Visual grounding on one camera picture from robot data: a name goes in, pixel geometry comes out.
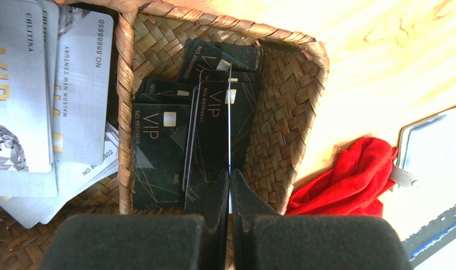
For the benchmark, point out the red cloth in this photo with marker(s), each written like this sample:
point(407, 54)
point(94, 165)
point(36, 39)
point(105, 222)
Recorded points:
point(353, 186)

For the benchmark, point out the brown woven basket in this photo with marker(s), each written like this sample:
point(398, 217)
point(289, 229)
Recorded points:
point(151, 37)

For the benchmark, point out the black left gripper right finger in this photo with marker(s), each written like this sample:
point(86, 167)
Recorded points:
point(265, 239)

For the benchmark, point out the black vip card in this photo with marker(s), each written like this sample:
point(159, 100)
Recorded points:
point(205, 55)
point(159, 134)

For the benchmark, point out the white VIP card stack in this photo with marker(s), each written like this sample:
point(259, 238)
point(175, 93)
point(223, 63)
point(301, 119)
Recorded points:
point(57, 70)

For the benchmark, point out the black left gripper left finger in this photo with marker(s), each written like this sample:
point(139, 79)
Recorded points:
point(195, 239)

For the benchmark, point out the grey card holder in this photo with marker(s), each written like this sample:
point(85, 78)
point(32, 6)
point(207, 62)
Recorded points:
point(427, 151)

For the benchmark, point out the black VIP card left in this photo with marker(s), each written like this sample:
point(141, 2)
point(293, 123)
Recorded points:
point(159, 134)

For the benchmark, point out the black VIP card back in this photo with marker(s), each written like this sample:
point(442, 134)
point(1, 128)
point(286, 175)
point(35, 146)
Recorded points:
point(205, 55)

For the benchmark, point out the dark grey credit card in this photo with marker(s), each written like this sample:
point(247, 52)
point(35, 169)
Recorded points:
point(222, 116)

